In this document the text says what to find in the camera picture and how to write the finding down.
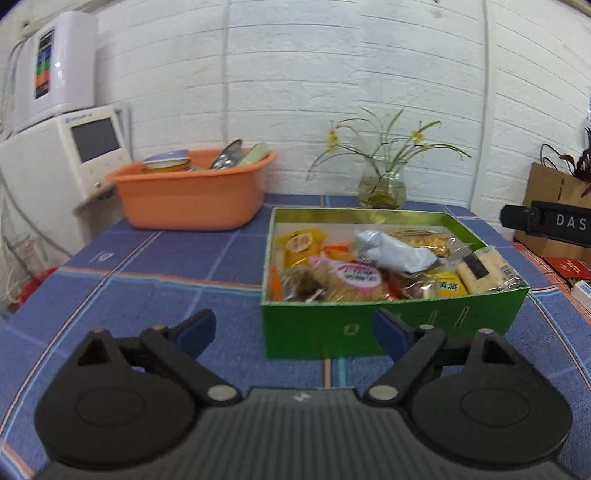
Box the blue patterned tablecloth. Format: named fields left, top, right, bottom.
left=1, top=194, right=590, bottom=479

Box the yellow cake packet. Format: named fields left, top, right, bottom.
left=430, top=270, right=468, bottom=298

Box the brown paper bag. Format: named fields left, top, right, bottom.
left=514, top=163, right=590, bottom=260

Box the red booklet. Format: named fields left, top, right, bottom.
left=545, top=258, right=591, bottom=280

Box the white machine with screen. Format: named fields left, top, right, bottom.
left=1, top=105, right=132, bottom=211

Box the white plain snack packet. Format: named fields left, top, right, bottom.
left=351, top=230, right=438, bottom=275

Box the orange plastic basin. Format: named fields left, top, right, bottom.
left=107, top=149, right=277, bottom=231

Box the purple leaf plant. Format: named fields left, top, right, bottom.
left=539, top=143, right=591, bottom=197

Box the glass vase with orchid plant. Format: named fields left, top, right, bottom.
left=307, top=107, right=470, bottom=210

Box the yellow snack packet in box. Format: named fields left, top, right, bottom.
left=277, top=228, right=327, bottom=269

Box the rice cracker packet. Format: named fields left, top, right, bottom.
left=456, top=247, right=521, bottom=295

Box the white water purifier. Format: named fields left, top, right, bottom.
left=8, top=11, right=98, bottom=132

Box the tin can in basin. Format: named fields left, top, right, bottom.
left=142, top=149, right=190, bottom=173

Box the pink peanut snack packet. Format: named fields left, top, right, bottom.
left=310, top=256, right=389, bottom=303

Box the green cardboard box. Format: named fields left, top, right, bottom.
left=262, top=208, right=529, bottom=360

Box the orange apple chips packet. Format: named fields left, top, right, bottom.
left=322, top=243, right=355, bottom=263

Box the clear galette cookie packet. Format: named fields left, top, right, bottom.
left=390, top=228, right=456, bottom=258

